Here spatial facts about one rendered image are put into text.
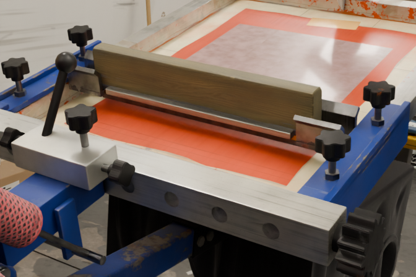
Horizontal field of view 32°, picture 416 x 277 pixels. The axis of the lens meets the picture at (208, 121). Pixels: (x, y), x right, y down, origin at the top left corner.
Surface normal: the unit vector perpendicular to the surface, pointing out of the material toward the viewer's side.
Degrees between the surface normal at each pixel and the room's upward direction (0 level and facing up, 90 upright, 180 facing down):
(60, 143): 16
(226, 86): 106
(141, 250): 0
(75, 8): 90
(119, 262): 0
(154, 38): 90
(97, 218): 0
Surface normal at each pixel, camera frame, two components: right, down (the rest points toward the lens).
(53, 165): -0.53, 0.43
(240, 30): -0.06, -0.88
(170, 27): 0.85, 0.21
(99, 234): 0.09, -0.96
